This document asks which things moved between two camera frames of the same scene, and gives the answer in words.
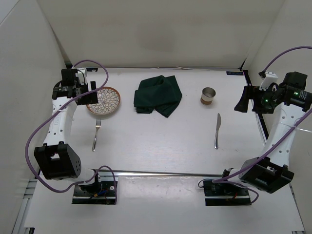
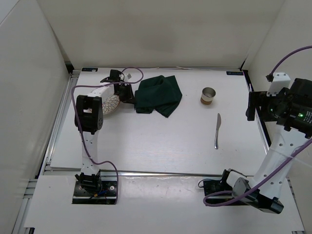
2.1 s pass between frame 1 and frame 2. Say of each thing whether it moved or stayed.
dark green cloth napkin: stayed
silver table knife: stayed
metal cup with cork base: stayed
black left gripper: moved
